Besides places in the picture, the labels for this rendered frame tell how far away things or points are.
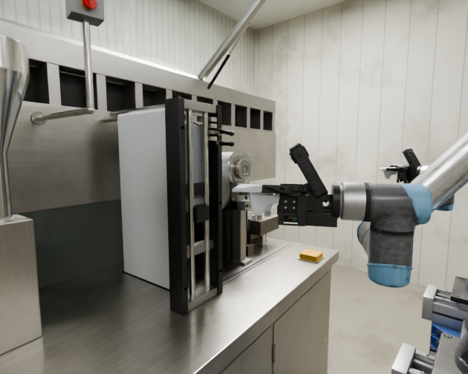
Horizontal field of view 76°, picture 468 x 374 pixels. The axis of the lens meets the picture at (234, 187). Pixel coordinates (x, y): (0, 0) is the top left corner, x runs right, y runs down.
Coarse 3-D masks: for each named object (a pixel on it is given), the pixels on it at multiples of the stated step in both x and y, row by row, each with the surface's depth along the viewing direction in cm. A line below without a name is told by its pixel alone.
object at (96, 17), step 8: (72, 0) 63; (80, 0) 64; (88, 0) 64; (96, 0) 65; (72, 8) 63; (80, 8) 64; (88, 8) 64; (96, 8) 66; (72, 16) 66; (80, 16) 66; (88, 16) 66; (96, 16) 67; (104, 16) 68; (96, 24) 70
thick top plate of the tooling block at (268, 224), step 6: (264, 216) 133; (270, 216) 133; (276, 216) 133; (252, 222) 124; (258, 222) 123; (264, 222) 124; (270, 222) 129; (276, 222) 133; (252, 228) 125; (258, 228) 123; (264, 228) 125; (270, 228) 129; (276, 228) 133; (258, 234) 123
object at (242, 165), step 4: (240, 160) 110; (244, 160) 112; (236, 164) 110; (240, 164) 110; (244, 164) 112; (248, 164) 114; (236, 168) 110; (240, 168) 110; (244, 168) 112; (248, 168) 114; (236, 172) 110; (240, 172) 110; (244, 172) 113; (248, 172) 114; (236, 176) 111; (240, 176) 110
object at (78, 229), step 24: (24, 216) 86; (48, 216) 91; (72, 216) 97; (96, 216) 103; (120, 216) 111; (48, 240) 92; (72, 240) 97; (96, 240) 104; (120, 240) 112; (48, 264) 92; (72, 264) 98; (96, 264) 105
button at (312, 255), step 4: (304, 252) 116; (308, 252) 116; (312, 252) 116; (316, 252) 116; (320, 252) 116; (300, 256) 115; (304, 256) 114; (308, 256) 113; (312, 256) 113; (316, 256) 112; (320, 256) 115; (312, 260) 113; (316, 260) 112
